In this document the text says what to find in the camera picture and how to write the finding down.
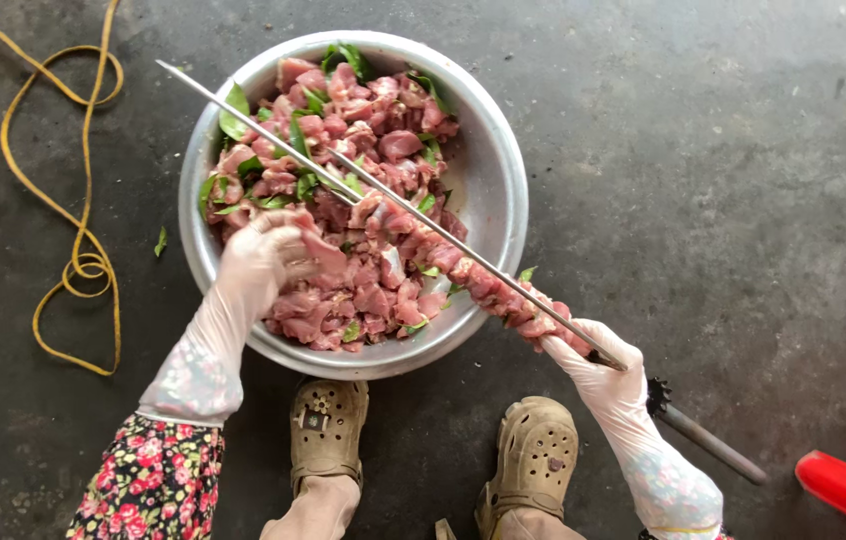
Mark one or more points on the person's right beige clog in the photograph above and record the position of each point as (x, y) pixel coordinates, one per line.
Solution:
(532, 457)

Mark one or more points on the single raw meat chunk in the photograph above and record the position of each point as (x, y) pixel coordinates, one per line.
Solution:
(323, 255)

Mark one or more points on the raw meat threaded on skewer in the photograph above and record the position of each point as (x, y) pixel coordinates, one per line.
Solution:
(490, 289)

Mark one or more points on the person's leg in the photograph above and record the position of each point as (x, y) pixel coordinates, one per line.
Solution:
(535, 526)
(318, 514)

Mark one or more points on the person's left hand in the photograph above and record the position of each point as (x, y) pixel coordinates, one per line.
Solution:
(258, 259)

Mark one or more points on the person's left leg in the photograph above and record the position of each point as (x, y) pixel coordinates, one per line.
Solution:
(318, 514)

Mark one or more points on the person's right hand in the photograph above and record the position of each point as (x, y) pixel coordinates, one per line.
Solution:
(610, 382)

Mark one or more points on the large round metal bowl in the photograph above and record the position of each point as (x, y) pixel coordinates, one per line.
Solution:
(494, 172)

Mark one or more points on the person's beige clog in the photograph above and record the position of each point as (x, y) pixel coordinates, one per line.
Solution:
(328, 427)
(532, 457)

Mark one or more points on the person's right leg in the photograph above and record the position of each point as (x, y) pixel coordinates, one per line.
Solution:
(535, 526)

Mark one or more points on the person's left beige clog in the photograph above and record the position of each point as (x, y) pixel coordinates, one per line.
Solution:
(328, 427)

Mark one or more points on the small beige object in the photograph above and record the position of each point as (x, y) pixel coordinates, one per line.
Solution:
(445, 531)

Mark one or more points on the heap of raw meat pieces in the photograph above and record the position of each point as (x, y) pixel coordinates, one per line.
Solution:
(393, 142)

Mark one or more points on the loose green leaf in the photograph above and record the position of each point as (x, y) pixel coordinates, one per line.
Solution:
(160, 241)

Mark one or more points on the person's left fingers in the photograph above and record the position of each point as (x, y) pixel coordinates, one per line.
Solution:
(288, 240)

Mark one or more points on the person's right fingers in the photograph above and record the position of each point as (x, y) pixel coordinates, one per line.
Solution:
(580, 341)

